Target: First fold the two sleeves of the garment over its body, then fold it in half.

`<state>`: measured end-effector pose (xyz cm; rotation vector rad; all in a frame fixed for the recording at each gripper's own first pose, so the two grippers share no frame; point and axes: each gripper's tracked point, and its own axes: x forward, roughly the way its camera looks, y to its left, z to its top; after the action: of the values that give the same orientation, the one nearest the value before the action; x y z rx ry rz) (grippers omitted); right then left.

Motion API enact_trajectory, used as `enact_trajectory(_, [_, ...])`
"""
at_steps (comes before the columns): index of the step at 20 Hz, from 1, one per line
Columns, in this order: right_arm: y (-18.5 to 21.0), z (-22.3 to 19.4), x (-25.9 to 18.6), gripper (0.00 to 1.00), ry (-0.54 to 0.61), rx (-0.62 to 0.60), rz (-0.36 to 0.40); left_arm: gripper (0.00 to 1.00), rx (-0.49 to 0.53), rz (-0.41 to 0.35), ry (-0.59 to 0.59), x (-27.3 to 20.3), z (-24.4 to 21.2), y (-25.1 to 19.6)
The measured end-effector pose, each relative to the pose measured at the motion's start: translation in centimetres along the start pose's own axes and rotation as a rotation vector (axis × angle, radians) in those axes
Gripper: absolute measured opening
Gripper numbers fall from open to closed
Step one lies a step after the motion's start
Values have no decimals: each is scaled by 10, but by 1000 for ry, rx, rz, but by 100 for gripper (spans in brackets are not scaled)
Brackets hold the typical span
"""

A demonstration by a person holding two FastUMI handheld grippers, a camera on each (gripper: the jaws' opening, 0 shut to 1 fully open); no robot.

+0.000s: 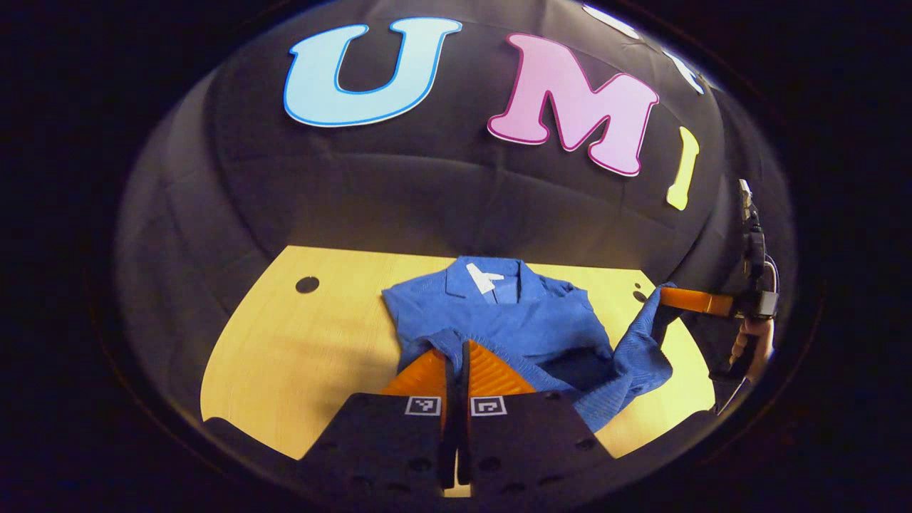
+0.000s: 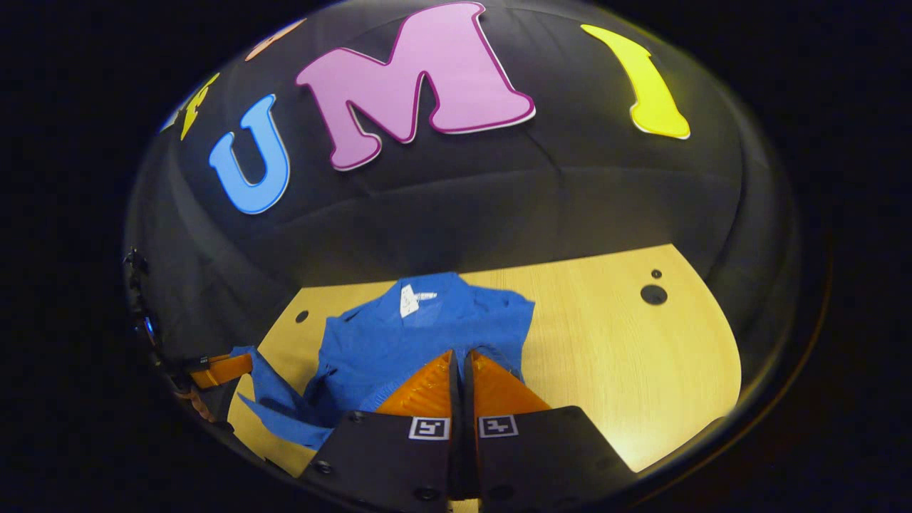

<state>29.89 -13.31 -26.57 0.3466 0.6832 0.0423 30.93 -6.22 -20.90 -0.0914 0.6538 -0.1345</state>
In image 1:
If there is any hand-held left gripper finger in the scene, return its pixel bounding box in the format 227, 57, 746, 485
459, 340, 615, 501
301, 341, 459, 501

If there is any blue button jacket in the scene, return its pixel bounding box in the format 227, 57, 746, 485
381, 256, 678, 434

